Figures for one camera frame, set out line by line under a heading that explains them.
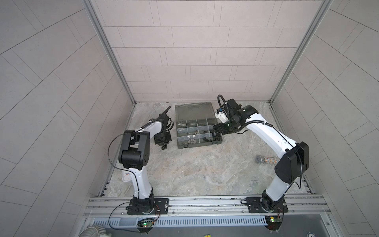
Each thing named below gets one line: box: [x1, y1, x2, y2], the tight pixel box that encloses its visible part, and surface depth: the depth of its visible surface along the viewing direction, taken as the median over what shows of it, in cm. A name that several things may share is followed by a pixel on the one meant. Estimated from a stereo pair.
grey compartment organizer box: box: [175, 101, 223, 150], surface depth 100 cm
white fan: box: [77, 225, 107, 237], surface depth 62 cm
